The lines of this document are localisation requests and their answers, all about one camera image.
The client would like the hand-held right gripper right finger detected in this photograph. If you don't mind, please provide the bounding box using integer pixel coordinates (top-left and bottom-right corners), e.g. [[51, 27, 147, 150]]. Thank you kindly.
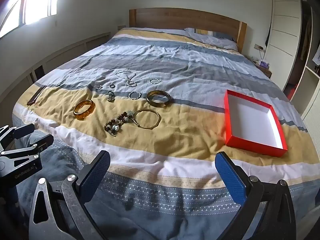
[[215, 151, 297, 240]]

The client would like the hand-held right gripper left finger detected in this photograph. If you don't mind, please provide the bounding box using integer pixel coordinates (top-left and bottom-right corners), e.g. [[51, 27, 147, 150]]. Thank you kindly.
[[29, 150, 111, 240]]

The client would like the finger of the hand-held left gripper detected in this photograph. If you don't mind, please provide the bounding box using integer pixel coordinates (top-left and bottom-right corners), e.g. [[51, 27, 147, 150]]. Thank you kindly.
[[0, 123, 35, 147], [0, 134, 54, 158]]

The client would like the amber bangle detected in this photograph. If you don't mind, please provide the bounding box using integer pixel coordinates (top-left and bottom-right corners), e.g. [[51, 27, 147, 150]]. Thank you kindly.
[[73, 99, 96, 121]]

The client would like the brown beaded bracelet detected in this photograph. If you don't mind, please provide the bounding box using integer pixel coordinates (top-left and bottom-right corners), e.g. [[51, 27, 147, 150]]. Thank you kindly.
[[104, 110, 135, 138]]

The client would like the red cardboard box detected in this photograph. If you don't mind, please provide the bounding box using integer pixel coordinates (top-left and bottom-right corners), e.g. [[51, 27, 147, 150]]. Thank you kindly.
[[224, 89, 288, 158]]

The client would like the thin gold bangle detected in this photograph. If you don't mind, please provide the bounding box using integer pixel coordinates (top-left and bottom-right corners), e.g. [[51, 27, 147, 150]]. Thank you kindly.
[[132, 109, 161, 130]]

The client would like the dark olive bangle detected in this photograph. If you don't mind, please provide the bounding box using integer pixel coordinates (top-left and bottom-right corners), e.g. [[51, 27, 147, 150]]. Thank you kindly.
[[146, 90, 173, 108]]

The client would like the person's leg in jeans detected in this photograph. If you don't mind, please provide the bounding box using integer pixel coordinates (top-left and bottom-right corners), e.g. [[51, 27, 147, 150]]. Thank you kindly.
[[11, 130, 80, 230]]

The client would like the red item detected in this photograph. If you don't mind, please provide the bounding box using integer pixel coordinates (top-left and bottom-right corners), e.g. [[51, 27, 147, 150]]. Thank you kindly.
[[285, 84, 298, 101]]

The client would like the wooden nightstand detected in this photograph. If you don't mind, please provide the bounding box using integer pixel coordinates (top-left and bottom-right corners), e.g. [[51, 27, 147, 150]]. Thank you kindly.
[[252, 57, 273, 79]]

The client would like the white shelf unit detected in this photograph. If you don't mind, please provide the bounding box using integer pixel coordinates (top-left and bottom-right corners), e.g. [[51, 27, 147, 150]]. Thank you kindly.
[[301, 65, 320, 120]]

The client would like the striped bed with headboard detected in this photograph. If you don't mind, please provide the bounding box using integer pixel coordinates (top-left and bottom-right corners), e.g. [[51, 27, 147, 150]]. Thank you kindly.
[[11, 27, 320, 240]]

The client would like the window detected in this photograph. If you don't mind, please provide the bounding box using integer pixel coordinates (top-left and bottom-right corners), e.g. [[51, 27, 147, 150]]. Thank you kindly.
[[0, 0, 69, 38]]

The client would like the light purple pillow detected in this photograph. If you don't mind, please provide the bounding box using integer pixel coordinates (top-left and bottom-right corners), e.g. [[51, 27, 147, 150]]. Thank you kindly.
[[184, 27, 238, 51]]

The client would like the striped pillow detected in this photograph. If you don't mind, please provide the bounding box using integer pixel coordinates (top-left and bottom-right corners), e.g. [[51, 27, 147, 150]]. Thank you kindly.
[[195, 29, 234, 42]]

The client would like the white wardrobe door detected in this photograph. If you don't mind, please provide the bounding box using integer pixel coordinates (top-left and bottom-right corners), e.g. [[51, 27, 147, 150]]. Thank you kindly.
[[264, 0, 302, 92]]

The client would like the wooden headboard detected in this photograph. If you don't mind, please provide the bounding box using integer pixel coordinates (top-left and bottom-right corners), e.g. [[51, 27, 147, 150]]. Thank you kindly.
[[129, 8, 247, 53]]

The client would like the low beige wall cabinet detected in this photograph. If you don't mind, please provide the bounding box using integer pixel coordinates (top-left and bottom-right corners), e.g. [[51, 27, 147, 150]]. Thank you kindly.
[[0, 32, 111, 105]]

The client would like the silver chain necklace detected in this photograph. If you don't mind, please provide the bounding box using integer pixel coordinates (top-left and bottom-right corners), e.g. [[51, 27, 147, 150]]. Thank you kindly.
[[115, 70, 138, 88]]

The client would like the black hanging strap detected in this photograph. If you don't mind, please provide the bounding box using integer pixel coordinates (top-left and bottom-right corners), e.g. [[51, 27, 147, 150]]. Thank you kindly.
[[265, 25, 272, 47]]

